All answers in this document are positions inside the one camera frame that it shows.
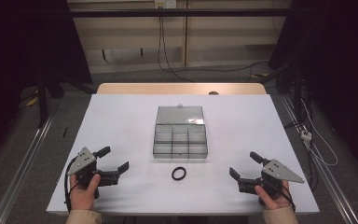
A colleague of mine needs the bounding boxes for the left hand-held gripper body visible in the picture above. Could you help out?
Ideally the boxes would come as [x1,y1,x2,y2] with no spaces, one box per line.
[67,147,121,200]

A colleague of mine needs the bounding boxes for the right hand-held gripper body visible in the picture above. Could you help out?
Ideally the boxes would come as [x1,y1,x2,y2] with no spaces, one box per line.
[238,159,306,202]

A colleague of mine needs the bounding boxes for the black ring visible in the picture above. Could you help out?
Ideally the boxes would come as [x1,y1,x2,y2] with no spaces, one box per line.
[171,166,187,182]

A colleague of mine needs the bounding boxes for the clear plastic compartment box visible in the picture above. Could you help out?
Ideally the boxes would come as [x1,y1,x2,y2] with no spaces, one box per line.
[152,105,209,160]

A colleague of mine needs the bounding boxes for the person's right hand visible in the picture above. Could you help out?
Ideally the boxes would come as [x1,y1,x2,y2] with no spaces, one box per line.
[254,179,294,211]

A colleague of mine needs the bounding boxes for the person's left hand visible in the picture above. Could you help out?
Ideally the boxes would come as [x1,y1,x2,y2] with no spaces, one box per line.
[69,173,102,212]

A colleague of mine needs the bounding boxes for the white table mat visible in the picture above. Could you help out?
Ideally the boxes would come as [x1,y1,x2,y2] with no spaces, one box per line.
[46,93,321,217]

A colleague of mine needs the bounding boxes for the white power strip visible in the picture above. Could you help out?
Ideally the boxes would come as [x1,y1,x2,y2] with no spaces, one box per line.
[299,129,313,142]

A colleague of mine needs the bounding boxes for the black metal stand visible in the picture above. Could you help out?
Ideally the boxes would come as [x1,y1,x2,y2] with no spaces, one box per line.
[36,69,66,129]
[259,60,309,129]

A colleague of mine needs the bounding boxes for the wooden table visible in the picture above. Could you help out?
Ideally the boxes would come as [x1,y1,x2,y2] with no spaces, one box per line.
[96,82,268,96]

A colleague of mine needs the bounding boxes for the black curtain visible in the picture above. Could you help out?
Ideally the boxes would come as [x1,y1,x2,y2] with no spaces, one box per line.
[268,0,358,171]
[0,0,93,169]

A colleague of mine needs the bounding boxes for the black horizontal bar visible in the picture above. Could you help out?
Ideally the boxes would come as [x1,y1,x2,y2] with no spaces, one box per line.
[69,7,294,19]

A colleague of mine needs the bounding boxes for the right hand-held gripper black cable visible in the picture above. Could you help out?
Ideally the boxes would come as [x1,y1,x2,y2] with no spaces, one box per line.
[268,178,296,213]

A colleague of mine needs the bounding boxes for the hand-held gripper black cable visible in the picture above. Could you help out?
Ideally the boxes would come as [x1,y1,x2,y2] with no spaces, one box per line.
[63,156,79,214]
[268,178,296,213]

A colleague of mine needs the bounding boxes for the left hand-held gripper black cable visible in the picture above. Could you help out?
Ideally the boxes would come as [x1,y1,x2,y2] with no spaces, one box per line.
[63,156,79,214]

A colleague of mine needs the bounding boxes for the metal floor rail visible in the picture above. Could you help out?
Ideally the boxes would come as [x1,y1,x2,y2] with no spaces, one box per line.
[280,93,358,224]
[0,113,56,224]

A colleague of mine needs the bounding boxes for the white cable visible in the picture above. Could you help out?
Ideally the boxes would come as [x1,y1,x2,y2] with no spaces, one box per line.
[300,98,339,167]

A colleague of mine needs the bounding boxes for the black hanging cable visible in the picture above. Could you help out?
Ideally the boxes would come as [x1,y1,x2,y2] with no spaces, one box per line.
[157,7,269,84]

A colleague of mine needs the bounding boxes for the white wall socket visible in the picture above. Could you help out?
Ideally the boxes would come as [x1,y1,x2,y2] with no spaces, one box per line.
[154,0,178,9]

